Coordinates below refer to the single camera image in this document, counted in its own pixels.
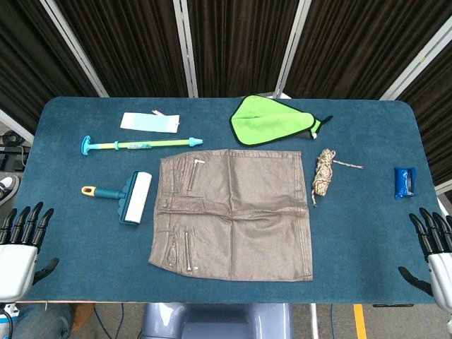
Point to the white table leg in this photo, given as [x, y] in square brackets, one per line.
[313, 321]

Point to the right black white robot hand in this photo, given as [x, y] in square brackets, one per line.
[443, 279]

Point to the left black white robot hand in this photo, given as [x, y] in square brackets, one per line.
[17, 268]

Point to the blue jeans leg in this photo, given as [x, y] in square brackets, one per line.
[39, 321]

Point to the blue plastic packet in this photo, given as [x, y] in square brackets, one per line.
[402, 182]

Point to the dark curtain screen panel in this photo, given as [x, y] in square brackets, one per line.
[28, 53]
[134, 46]
[438, 116]
[353, 46]
[240, 46]

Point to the blue felt table cover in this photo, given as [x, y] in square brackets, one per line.
[88, 247]

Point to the white screen frame post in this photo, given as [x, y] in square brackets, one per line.
[422, 59]
[75, 46]
[185, 46]
[292, 46]
[14, 125]

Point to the white sneaker shoe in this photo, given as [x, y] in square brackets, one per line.
[8, 183]

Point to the green hanging hand towel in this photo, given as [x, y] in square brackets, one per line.
[261, 120]

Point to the brown zippered skirt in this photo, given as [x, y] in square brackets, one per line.
[247, 212]

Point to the white paper tag card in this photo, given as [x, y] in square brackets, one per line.
[148, 121]

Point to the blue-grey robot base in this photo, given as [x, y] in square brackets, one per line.
[219, 321]

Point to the teal yellow water pump toy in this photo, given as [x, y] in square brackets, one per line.
[155, 143]

